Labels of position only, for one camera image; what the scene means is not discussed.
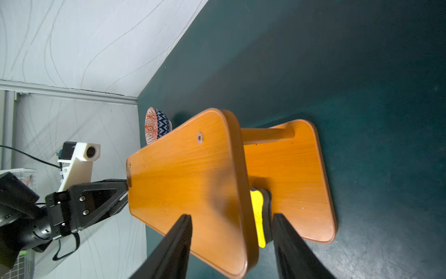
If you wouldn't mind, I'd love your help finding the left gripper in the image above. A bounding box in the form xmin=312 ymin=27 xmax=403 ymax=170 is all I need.
xmin=33 ymin=179 xmax=128 ymax=244

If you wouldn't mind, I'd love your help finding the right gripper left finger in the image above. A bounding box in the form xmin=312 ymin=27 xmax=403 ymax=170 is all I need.
xmin=131 ymin=215 xmax=193 ymax=279

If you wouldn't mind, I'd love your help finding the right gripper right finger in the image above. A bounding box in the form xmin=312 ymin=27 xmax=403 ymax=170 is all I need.
xmin=272 ymin=213 xmax=334 ymax=279

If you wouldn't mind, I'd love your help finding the orange two-tier shelf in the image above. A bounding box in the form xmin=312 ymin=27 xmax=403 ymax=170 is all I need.
xmin=127 ymin=109 xmax=338 ymax=279

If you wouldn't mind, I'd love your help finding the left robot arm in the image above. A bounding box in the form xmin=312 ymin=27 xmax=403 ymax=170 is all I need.
xmin=1 ymin=172 xmax=128 ymax=276

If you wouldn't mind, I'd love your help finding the red patterned bowl rear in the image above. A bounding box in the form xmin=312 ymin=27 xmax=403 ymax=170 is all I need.
xmin=145 ymin=107 xmax=173 ymax=145

